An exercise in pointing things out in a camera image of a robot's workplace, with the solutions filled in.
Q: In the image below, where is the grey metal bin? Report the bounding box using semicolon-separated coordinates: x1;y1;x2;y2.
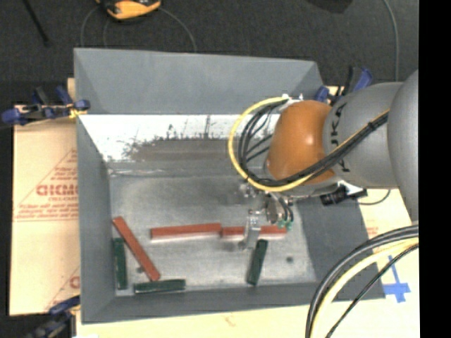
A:
73;47;385;324

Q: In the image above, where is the brown cardboard board red print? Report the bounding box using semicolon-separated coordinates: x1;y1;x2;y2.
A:
8;116;82;317

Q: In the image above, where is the dark green flat block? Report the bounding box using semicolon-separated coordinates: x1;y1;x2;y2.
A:
133;278;187;294
111;237;129;291
246;238;269;287

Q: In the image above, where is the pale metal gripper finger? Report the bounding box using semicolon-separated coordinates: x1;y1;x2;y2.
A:
243;215;262;251

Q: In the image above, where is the black cylinder on white bracket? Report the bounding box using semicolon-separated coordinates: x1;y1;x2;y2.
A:
319;184;368;207

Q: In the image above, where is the red-brown flat block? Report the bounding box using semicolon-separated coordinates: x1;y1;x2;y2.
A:
149;223;223;240
111;216;162;282
221;224;288;241

